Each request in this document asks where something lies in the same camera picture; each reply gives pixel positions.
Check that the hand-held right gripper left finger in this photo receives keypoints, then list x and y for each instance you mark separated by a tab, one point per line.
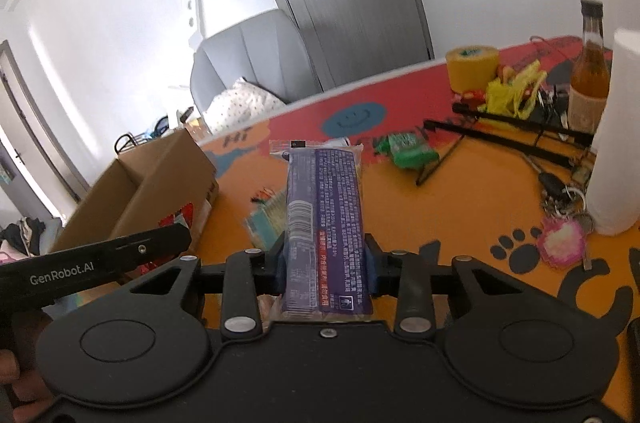
282	270

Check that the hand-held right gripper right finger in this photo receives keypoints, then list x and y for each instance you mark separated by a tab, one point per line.
372	269

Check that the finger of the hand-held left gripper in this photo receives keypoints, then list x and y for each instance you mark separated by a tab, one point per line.
160	243

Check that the brown cardboard box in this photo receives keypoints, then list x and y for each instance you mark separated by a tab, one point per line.
165	173

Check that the purple snack bar packet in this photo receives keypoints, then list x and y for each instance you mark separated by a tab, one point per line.
325	213

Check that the person's left hand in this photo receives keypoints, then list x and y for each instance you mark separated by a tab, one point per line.
27	328

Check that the pale teal snack packet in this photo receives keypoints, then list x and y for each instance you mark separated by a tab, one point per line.
265	218

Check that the pile of clothes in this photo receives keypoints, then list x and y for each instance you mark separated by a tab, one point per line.
22	235

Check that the black metal shoe rack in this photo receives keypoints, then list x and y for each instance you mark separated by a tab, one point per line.
127	140

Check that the brown paper bag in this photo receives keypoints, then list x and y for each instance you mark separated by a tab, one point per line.
192	123

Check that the green snack packet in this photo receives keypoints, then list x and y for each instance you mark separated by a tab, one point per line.
407	149

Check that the white dotted pillow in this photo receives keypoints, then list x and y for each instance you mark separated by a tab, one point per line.
240	105

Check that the small red packet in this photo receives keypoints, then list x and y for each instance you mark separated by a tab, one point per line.
470	99

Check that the key bunch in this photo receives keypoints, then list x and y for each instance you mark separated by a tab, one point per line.
552	185

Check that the yellow plastic bag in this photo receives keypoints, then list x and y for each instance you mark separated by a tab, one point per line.
505	95

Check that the grey armchair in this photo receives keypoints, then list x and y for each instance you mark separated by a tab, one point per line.
260	48

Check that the yellow tape roll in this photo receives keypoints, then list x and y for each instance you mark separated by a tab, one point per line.
472	68

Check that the white panel with holes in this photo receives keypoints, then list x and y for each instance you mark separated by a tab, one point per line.
195	20

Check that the white paper towel roll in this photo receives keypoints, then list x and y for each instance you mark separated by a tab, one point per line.
617	143

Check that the amber glass bottle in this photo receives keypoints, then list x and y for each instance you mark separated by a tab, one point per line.
590	88

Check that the grey door frame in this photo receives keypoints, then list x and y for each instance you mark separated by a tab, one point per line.
30	123

